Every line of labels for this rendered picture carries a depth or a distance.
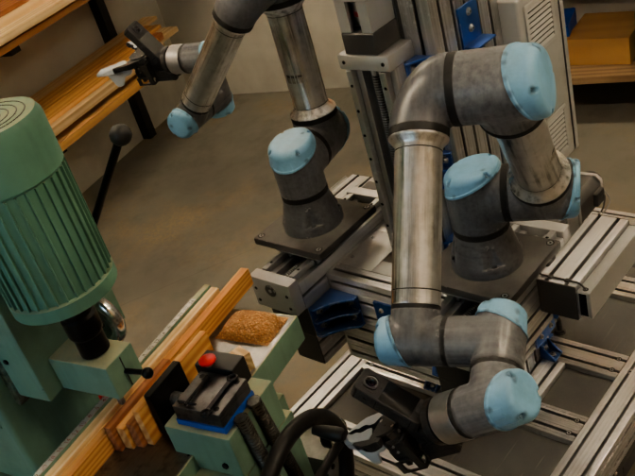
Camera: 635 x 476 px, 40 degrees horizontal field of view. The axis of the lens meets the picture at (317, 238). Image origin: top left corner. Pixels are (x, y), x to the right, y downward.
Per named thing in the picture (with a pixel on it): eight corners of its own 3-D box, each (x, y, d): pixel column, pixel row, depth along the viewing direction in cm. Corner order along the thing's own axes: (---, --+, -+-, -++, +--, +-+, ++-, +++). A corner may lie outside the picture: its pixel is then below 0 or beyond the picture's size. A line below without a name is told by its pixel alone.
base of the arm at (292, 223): (310, 200, 224) (300, 167, 218) (355, 210, 214) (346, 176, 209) (272, 232, 215) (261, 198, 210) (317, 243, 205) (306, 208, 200)
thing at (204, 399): (227, 434, 137) (215, 409, 134) (173, 423, 143) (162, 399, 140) (267, 378, 146) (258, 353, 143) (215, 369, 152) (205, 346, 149)
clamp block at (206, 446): (244, 481, 140) (227, 442, 135) (180, 465, 147) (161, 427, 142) (287, 416, 150) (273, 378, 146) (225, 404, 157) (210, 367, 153)
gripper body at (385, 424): (400, 476, 132) (456, 462, 124) (363, 437, 131) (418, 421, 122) (419, 439, 138) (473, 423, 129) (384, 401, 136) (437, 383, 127)
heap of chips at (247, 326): (267, 346, 163) (263, 334, 162) (214, 338, 170) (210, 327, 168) (288, 317, 169) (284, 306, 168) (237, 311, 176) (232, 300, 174)
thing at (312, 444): (334, 487, 178) (324, 460, 174) (283, 475, 184) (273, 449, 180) (351, 457, 184) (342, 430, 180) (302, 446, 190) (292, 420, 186)
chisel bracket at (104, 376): (124, 407, 145) (105, 369, 141) (65, 394, 153) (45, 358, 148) (150, 377, 150) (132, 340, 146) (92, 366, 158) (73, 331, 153)
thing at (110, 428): (122, 451, 149) (110, 429, 146) (115, 450, 150) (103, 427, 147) (180, 382, 161) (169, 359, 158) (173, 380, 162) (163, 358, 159)
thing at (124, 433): (133, 450, 149) (123, 429, 146) (126, 448, 150) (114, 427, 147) (194, 374, 162) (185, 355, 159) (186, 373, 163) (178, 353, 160)
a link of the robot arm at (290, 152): (270, 200, 208) (254, 151, 201) (295, 171, 217) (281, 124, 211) (315, 201, 202) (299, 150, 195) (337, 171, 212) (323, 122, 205)
